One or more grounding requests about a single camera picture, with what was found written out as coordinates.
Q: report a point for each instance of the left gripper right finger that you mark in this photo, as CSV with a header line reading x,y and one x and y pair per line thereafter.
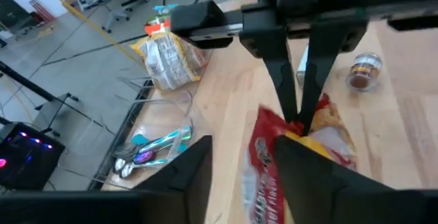
x,y
342,200

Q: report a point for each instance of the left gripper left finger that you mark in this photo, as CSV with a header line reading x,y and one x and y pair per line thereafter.
x,y
102,207

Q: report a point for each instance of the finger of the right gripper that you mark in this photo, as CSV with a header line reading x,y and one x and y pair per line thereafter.
x,y
280,73
318,73

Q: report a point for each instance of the small glass jar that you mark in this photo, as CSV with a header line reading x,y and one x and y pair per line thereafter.
x,y
364,71

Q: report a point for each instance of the roast beef ramen packet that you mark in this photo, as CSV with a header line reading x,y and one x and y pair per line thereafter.
x,y
263,169

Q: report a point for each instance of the yellow ramen noodle packet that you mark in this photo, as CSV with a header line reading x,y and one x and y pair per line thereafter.
x,y
167,63

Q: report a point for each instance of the blue ramen noodle packet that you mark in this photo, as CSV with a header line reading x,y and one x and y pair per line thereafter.
x,y
166,9

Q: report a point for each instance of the grey office chair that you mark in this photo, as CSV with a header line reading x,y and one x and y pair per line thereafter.
x,y
116,13

